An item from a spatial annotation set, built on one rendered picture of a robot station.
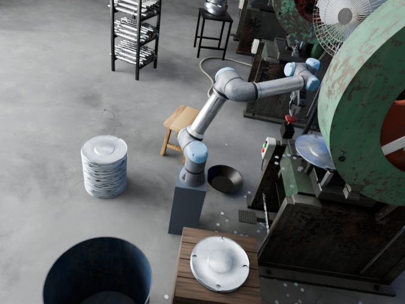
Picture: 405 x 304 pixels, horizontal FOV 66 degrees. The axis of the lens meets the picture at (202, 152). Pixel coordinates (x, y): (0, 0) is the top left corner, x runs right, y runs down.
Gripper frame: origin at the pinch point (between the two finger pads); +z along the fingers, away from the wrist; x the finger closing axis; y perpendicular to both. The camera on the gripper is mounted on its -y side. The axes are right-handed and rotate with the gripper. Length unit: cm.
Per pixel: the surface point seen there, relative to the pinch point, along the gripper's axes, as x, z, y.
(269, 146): 10.9, 17.4, -12.7
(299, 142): 0.7, -0.5, -27.9
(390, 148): -8, -38, -78
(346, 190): -20, 4, -56
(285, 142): 1.5, 13.5, -10.2
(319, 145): -10.1, -1.1, -28.9
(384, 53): 13, -70, -80
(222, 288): 35, 41, -95
